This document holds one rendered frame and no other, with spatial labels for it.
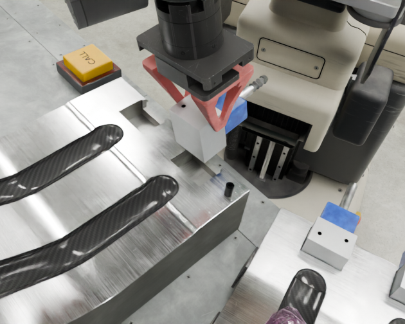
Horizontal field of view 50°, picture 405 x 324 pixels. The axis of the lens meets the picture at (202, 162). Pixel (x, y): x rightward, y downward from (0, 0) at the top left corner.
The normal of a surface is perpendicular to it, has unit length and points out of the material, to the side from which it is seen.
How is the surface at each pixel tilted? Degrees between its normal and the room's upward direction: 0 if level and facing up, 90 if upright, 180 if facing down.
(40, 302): 28
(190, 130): 98
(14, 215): 22
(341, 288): 0
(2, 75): 0
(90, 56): 0
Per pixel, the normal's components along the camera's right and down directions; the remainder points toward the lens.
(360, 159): -0.41, 0.68
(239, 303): 0.32, -0.86
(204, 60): -0.10, -0.64
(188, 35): -0.07, 0.77
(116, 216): 0.16, -0.53
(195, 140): -0.72, 0.58
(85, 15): 0.43, 0.83
